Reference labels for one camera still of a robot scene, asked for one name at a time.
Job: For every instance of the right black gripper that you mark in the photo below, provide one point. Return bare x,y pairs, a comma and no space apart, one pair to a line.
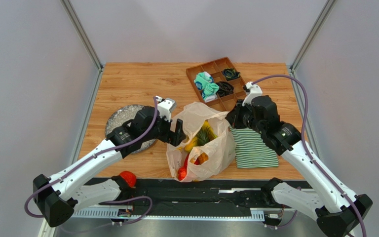
236,115

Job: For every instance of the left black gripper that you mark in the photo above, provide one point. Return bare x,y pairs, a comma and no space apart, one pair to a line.
173,138

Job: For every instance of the yellow green mango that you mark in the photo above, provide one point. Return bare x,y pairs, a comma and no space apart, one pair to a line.
193,143

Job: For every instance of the small pineapple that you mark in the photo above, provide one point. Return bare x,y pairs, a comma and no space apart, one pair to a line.
203,137

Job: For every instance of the yellow banana bunch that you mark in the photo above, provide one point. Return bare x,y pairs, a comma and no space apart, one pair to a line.
209,130

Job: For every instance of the translucent beige plastic bag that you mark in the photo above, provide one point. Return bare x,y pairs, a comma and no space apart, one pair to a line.
221,151

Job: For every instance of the small red orange fruit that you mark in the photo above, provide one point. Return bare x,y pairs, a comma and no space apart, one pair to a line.
182,173

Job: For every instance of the red orange peach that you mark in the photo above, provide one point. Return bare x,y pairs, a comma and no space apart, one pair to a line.
129,177

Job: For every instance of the red bell pepper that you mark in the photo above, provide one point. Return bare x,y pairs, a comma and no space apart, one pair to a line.
194,161

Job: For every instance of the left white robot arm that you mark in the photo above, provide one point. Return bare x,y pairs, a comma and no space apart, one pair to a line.
62,194

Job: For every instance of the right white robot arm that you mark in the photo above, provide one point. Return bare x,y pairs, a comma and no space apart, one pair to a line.
336,208

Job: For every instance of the green striped cloth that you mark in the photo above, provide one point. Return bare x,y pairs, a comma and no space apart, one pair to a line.
251,152

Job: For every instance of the brown compartment tray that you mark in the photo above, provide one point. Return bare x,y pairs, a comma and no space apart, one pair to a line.
214,68

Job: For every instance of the black yellow sock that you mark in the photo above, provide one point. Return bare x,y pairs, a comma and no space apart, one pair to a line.
230,74

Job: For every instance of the mint green sock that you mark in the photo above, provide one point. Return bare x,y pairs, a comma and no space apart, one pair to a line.
204,82

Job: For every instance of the grey fruit plate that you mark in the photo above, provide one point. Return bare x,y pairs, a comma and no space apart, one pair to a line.
122,115

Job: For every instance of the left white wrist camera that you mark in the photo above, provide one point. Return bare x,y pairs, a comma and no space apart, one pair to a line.
165,107

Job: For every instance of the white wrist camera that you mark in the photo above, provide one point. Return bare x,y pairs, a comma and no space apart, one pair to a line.
252,90
165,107

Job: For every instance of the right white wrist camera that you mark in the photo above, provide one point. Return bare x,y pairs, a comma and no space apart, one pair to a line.
252,90

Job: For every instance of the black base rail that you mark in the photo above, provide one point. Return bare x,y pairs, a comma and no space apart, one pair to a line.
235,200

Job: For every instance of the right aluminium frame post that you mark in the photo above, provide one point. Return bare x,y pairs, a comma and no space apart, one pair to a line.
317,25

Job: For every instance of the aluminium frame post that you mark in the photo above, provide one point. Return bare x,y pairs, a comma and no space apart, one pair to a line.
74,18
317,25

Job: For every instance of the left aluminium frame post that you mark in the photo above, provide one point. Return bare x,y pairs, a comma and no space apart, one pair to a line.
74,18

